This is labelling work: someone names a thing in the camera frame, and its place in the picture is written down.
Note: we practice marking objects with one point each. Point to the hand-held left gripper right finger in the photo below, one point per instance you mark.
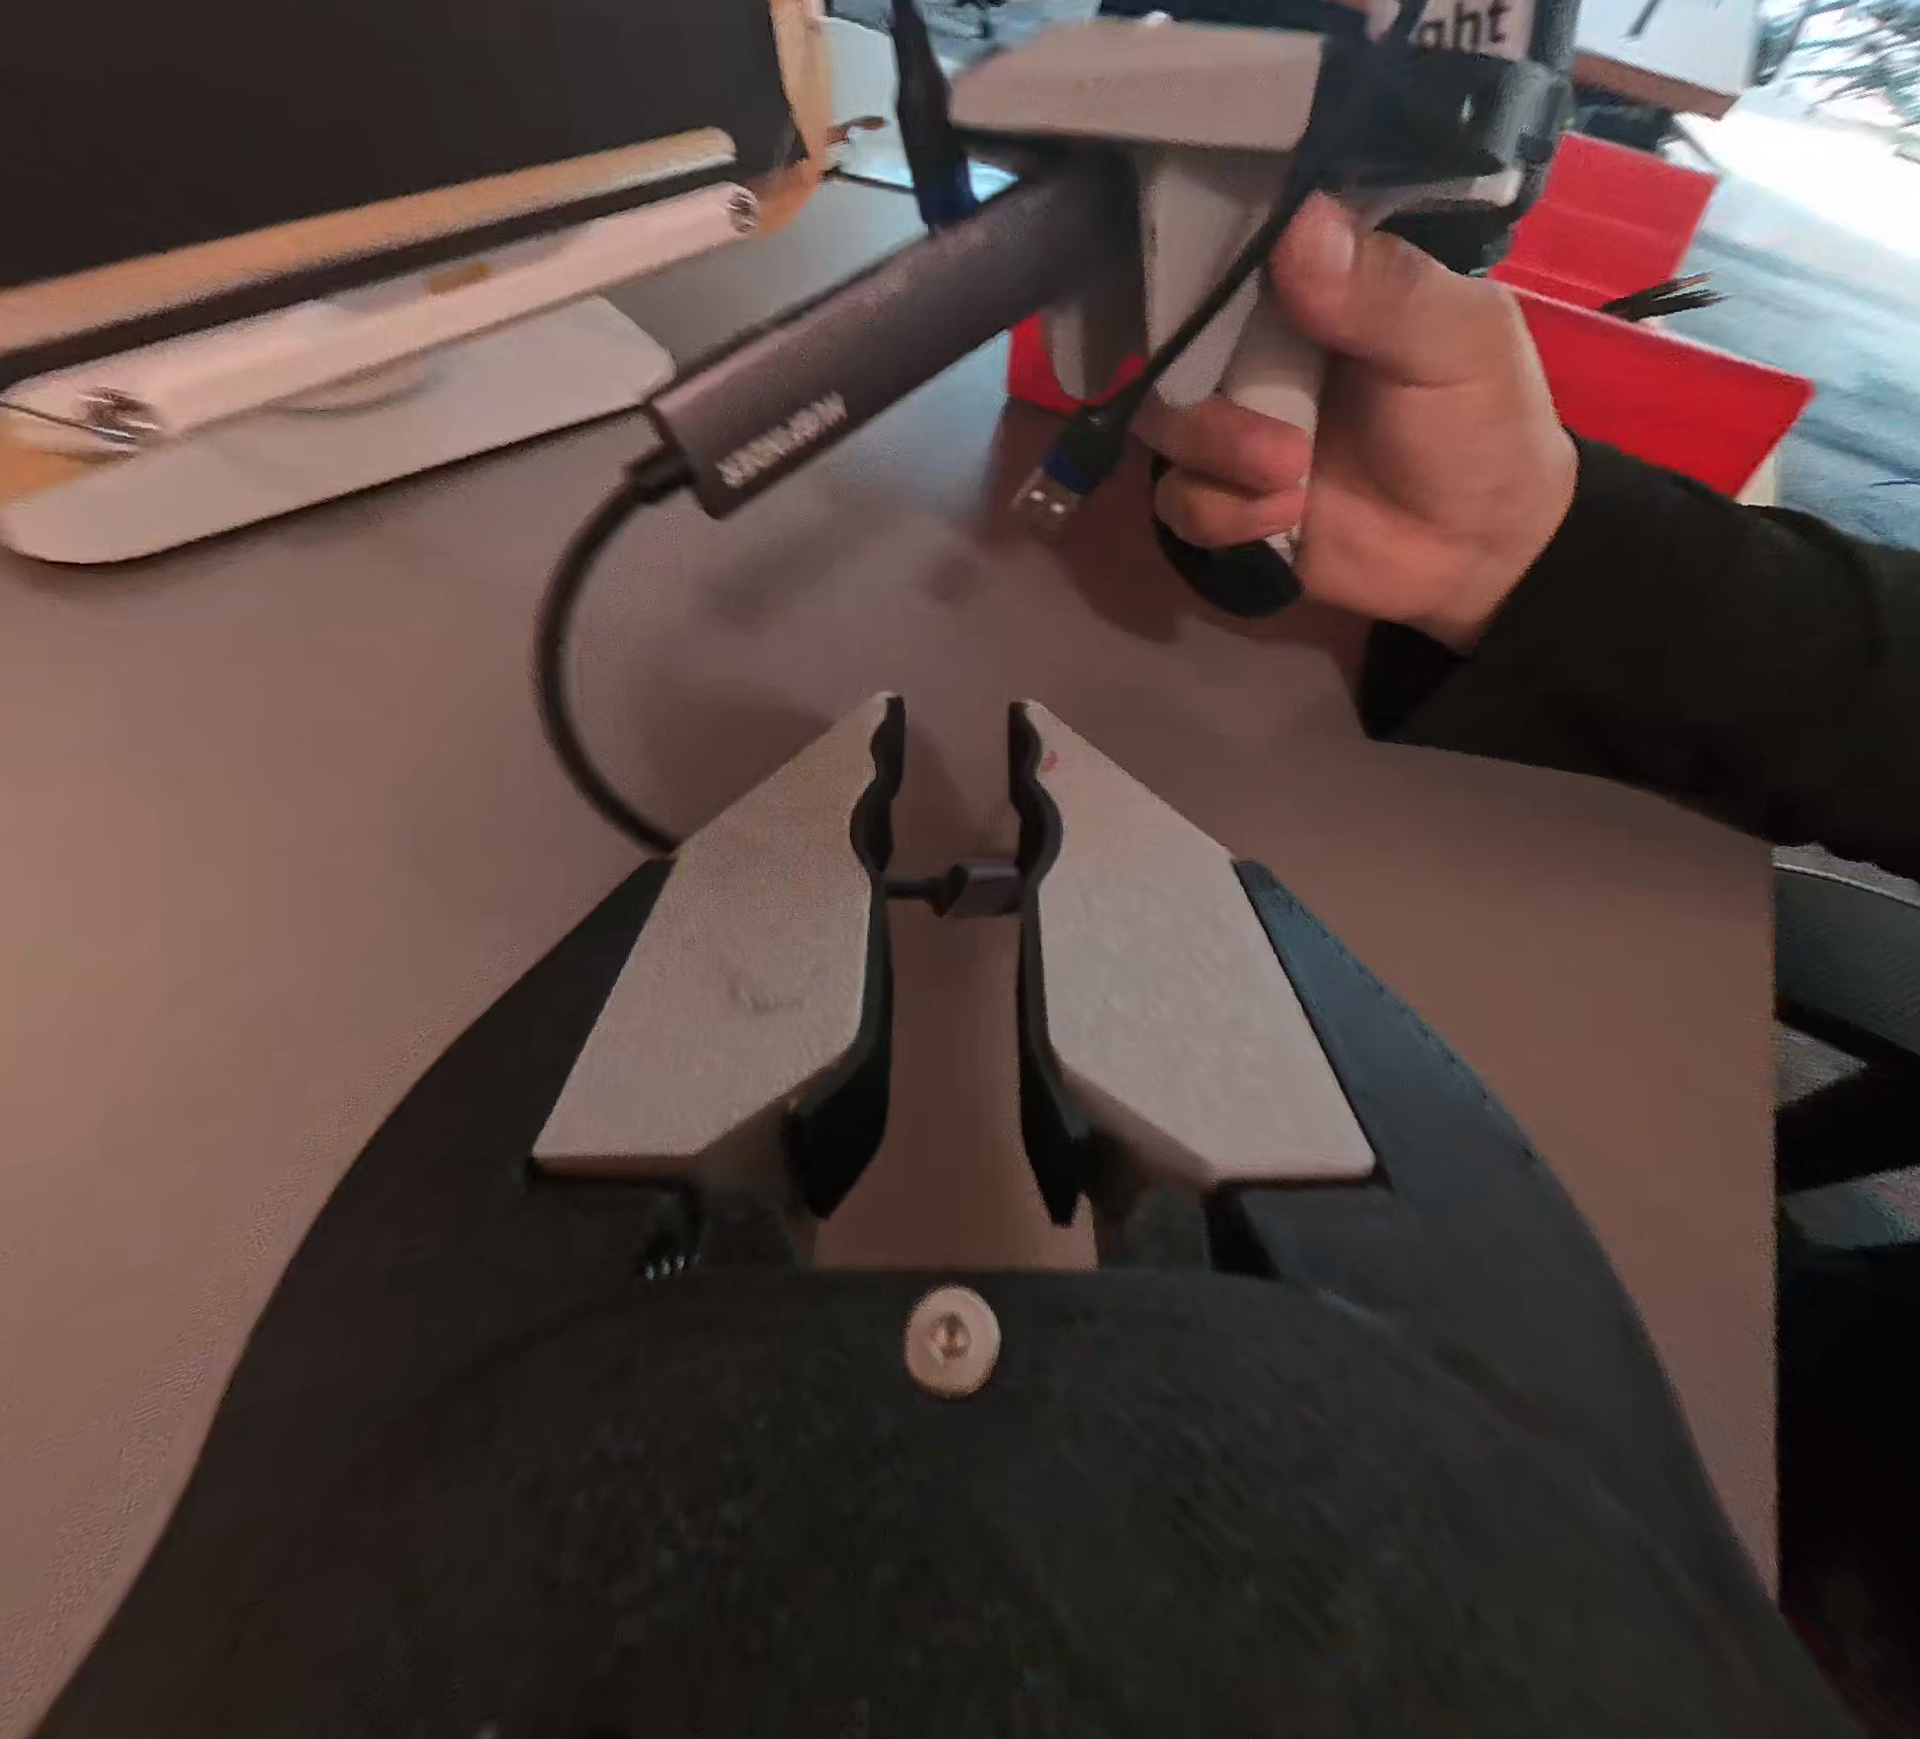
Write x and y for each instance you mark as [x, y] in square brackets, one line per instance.
[1200, 1004]

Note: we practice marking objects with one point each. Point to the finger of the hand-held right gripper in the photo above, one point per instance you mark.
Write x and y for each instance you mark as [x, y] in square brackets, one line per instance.
[1156, 83]

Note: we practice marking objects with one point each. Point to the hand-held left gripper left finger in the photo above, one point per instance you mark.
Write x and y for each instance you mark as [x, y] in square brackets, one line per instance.
[721, 1004]

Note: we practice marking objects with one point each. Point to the red plastic bin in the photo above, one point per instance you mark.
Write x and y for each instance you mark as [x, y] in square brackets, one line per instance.
[1636, 330]

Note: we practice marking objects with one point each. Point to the person's right forearm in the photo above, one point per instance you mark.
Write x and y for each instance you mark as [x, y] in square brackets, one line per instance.
[1710, 644]

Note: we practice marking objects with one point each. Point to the person's right hand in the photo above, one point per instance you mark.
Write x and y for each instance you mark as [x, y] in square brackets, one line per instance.
[1411, 421]

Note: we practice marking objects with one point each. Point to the black board on stand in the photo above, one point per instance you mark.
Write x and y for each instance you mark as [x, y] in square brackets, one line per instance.
[787, 1]

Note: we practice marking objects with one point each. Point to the black monitor screen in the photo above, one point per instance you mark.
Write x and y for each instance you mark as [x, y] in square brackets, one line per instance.
[331, 1]

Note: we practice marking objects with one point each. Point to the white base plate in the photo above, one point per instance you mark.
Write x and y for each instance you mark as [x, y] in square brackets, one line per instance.
[360, 435]

